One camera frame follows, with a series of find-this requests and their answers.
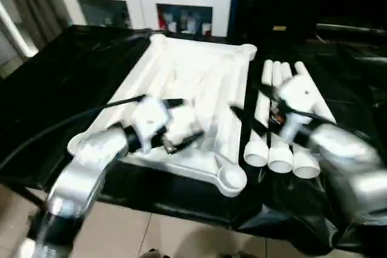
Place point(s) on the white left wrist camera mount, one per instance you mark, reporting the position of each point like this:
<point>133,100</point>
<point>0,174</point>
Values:
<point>152,116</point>

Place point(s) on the white plastic table top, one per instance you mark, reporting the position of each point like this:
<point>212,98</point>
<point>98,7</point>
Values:
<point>199,77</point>

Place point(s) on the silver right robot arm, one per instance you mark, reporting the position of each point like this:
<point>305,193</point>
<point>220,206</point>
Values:
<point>354,167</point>

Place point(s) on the black mat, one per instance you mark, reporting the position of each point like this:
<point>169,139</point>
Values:
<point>72,70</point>

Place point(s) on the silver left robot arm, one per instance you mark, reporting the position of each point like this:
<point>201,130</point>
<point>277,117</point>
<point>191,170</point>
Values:
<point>84,173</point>

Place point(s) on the white plastic table leg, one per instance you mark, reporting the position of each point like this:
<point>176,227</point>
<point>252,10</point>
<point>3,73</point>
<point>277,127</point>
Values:
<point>314,98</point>
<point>257,143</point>
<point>280,152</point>
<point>304,161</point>

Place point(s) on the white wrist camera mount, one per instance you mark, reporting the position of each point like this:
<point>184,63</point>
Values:
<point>152,116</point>
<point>299,98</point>

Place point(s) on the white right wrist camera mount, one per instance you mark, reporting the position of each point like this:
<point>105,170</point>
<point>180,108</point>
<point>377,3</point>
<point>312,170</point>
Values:
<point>299,98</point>

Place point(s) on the long black bar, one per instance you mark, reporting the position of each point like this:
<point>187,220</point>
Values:
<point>351,28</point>

